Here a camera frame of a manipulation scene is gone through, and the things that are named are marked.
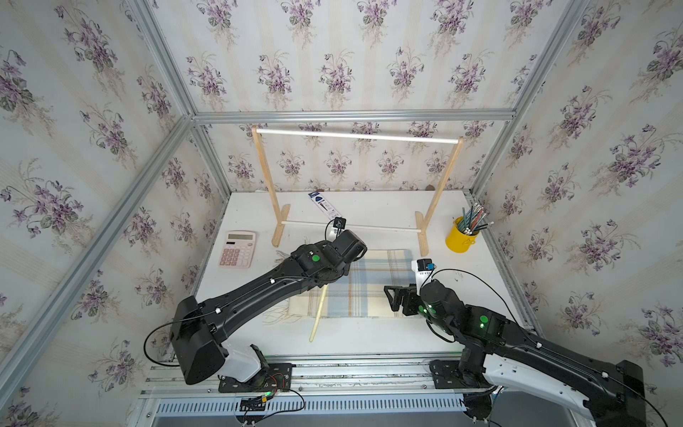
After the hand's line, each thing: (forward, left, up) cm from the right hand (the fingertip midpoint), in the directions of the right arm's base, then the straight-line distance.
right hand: (398, 288), depth 75 cm
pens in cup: (+29, -31, -4) cm, 43 cm away
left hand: (+7, +16, +4) cm, 18 cm away
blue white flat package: (+40, +22, -13) cm, 47 cm away
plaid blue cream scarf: (+4, +10, -14) cm, 17 cm away
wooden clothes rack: (+33, -16, -12) cm, 38 cm away
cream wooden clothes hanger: (-8, +22, +2) cm, 23 cm away
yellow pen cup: (+23, -26, -9) cm, 36 cm away
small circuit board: (-27, +39, -17) cm, 50 cm away
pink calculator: (+20, +56, -13) cm, 61 cm away
